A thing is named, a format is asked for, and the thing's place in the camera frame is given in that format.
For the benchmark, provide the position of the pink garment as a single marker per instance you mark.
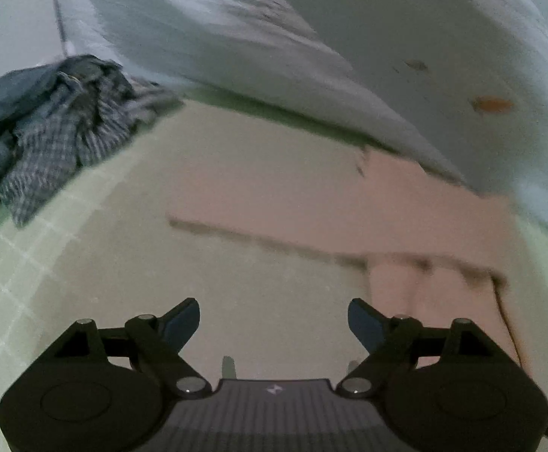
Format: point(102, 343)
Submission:
point(420, 216)

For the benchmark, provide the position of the light blue printed blanket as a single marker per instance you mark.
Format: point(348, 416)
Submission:
point(349, 42)

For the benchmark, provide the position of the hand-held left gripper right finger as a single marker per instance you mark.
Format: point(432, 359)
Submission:
point(365, 326)

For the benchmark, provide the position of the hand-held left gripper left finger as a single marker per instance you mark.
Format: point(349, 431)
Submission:
point(182, 324)

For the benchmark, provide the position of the white board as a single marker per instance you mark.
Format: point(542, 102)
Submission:
point(15, 42)

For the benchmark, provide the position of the grey striped garment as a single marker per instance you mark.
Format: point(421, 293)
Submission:
point(158, 99)

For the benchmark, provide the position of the green grid mat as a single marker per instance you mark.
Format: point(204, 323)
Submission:
point(114, 254)

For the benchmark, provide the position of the plaid shirt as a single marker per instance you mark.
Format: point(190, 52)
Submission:
point(53, 150)

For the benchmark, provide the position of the blue denim jeans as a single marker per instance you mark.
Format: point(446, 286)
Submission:
point(15, 89)

